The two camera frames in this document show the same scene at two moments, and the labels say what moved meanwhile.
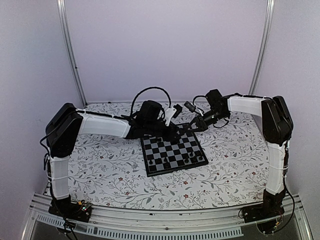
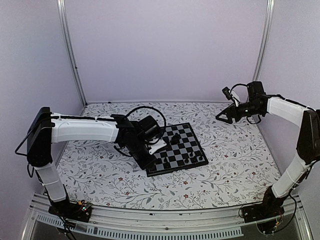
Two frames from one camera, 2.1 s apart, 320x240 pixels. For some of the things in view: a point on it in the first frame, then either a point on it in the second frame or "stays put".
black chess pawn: (166, 164) stays put
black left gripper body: (152, 127) → (136, 151)
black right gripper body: (205, 124) → (251, 111)
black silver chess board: (161, 157) stays put
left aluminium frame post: (61, 7) stays put
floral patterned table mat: (109, 172) stays put
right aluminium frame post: (269, 16) stays put
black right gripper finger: (192, 125) → (228, 112)
